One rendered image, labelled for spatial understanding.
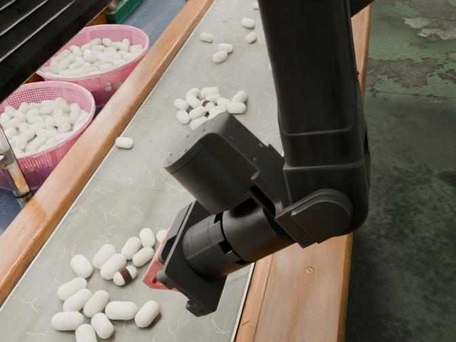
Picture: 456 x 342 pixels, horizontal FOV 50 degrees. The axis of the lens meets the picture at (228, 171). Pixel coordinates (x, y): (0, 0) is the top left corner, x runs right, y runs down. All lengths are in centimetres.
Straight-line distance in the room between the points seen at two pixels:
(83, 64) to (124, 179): 46
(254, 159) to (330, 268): 26
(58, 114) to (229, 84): 34
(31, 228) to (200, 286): 34
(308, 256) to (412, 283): 100
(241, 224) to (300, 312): 19
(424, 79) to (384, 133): 50
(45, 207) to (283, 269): 37
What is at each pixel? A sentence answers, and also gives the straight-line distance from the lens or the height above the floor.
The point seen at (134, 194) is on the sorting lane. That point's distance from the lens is 78.
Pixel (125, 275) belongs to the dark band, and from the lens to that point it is 65.
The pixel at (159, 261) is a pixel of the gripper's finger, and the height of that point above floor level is 88.
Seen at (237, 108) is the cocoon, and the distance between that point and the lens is 91.
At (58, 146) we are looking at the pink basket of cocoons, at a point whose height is 77.
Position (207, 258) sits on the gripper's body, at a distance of 45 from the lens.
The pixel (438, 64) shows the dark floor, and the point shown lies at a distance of 270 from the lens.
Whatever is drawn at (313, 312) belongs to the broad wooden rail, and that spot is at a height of 76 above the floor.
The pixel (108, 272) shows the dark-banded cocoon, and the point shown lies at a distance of 66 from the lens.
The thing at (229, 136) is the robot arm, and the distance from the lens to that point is 38.
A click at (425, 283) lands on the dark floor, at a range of 161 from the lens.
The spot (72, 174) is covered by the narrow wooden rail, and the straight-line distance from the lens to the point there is 82.
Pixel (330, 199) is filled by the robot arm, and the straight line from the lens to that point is 36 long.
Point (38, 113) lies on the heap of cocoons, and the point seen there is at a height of 74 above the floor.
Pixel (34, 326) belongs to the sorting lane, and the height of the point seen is 74.
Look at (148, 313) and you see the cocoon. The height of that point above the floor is 76.
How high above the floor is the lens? 124
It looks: 39 degrees down
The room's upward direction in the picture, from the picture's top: 7 degrees counter-clockwise
